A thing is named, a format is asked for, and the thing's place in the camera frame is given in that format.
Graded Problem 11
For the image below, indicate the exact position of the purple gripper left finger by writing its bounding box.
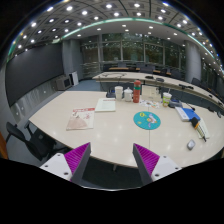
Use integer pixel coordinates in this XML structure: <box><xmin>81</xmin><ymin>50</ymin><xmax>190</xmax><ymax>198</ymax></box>
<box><xmin>41</xmin><ymin>143</ymin><xmax>91</xmax><ymax>184</ymax></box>

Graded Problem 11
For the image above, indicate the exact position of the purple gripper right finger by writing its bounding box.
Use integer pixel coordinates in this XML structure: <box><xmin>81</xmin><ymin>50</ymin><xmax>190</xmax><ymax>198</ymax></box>
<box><xmin>133</xmin><ymin>143</ymin><xmax>181</xmax><ymax>185</ymax></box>

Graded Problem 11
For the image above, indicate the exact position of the round teal mouse pad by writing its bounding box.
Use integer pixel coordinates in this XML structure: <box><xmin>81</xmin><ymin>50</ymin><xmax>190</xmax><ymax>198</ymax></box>
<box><xmin>133</xmin><ymin>111</ymin><xmax>161</xmax><ymax>130</ymax></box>

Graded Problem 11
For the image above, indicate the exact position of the black office chair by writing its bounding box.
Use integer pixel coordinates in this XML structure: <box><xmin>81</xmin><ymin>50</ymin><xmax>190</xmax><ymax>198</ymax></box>
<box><xmin>6</xmin><ymin>122</ymin><xmax>69</xmax><ymax>161</ymax></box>

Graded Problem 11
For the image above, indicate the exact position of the red and white magazine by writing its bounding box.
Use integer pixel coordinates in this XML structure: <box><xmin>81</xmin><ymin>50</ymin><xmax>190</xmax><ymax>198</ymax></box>
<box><xmin>66</xmin><ymin>108</ymin><xmax>95</xmax><ymax>130</ymax></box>

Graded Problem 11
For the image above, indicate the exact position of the black and yellow tool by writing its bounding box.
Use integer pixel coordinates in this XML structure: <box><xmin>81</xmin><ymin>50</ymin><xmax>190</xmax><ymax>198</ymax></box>
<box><xmin>190</xmin><ymin>117</ymin><xmax>206</xmax><ymax>142</ymax></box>

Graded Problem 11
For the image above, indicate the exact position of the blue and white book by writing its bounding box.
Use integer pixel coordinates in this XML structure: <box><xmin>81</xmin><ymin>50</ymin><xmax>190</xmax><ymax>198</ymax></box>
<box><xmin>175</xmin><ymin>107</ymin><xmax>200</xmax><ymax>122</ymax></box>

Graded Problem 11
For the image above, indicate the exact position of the colourful sticker sheet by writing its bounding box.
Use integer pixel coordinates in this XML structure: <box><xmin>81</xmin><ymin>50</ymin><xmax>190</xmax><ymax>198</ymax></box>
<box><xmin>139</xmin><ymin>100</ymin><xmax>160</xmax><ymax>109</ymax></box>

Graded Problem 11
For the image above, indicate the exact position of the white paper booklet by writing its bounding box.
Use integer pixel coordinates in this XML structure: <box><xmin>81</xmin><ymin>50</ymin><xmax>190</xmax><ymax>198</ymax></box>
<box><xmin>95</xmin><ymin>98</ymin><xmax>116</xmax><ymax>112</ymax></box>

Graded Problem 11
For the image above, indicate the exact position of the green and white paper cup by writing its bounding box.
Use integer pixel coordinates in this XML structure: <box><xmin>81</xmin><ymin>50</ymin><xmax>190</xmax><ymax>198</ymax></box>
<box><xmin>162</xmin><ymin>92</ymin><xmax>172</xmax><ymax>107</ymax></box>

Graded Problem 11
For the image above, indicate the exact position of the red thermos bottle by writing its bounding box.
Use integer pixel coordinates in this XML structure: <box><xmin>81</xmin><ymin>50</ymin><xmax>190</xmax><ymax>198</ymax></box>
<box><xmin>133</xmin><ymin>80</ymin><xmax>141</xmax><ymax>103</ymax></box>

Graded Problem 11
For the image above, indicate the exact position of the grey cabinet by wall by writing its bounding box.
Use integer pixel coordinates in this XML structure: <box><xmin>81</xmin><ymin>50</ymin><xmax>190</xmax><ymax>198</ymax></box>
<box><xmin>56</xmin><ymin>76</ymin><xmax>72</xmax><ymax>91</ymax></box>

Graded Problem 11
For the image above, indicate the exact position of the large dark wall screen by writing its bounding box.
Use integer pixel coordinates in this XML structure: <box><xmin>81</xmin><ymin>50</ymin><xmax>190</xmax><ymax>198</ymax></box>
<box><xmin>5</xmin><ymin>44</ymin><xmax>64</xmax><ymax>106</ymax></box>

